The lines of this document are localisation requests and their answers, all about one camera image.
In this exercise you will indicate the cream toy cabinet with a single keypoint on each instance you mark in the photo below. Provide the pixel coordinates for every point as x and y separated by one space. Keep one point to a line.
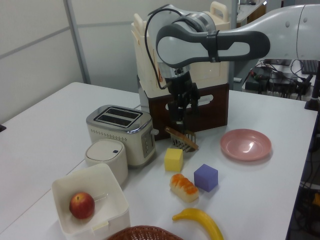
145 60

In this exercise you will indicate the brown wicker basket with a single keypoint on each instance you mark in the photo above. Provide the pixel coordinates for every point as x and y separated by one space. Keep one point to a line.
143 233

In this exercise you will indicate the white square container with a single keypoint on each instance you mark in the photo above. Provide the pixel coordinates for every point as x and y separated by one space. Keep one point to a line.
110 202

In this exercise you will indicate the small white lidded bin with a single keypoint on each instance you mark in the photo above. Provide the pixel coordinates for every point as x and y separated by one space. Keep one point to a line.
107 157

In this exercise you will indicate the orange topped toy bread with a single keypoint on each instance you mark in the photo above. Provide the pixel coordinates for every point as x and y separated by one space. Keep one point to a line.
183 187

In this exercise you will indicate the black keyboard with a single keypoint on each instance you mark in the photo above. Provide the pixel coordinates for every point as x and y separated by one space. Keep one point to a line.
310 67

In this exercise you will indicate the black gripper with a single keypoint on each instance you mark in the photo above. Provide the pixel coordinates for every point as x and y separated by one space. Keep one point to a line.
181 86

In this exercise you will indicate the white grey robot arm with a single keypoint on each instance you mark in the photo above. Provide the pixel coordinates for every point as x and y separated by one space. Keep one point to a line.
225 45

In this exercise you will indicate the yellow banana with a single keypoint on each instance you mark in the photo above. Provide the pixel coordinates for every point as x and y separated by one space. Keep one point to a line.
205 220

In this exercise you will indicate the red apple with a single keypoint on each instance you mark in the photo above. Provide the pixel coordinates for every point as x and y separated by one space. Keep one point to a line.
82 205

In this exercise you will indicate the cream silver toaster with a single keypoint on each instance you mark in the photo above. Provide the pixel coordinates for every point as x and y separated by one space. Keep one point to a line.
120 135

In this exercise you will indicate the metal toast rack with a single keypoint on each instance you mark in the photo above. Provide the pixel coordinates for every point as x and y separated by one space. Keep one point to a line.
181 143

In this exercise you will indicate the pink plate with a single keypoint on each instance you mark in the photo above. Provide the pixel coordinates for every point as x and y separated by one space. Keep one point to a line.
246 146

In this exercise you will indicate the black monitor stand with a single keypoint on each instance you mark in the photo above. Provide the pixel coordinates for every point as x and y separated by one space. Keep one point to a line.
277 62

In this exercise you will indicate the purple cube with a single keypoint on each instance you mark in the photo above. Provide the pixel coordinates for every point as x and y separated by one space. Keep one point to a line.
206 177

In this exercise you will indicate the yellow cube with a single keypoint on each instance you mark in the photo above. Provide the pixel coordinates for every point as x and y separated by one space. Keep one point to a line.
173 160

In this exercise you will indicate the wooden desk with white top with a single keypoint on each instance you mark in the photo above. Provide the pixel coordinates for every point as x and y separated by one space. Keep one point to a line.
252 12

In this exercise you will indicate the dark brown wooden crate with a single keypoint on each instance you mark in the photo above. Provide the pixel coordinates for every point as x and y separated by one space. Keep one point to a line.
215 110

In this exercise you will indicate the black clamp pole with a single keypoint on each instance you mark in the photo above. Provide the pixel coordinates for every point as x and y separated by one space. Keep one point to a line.
313 97

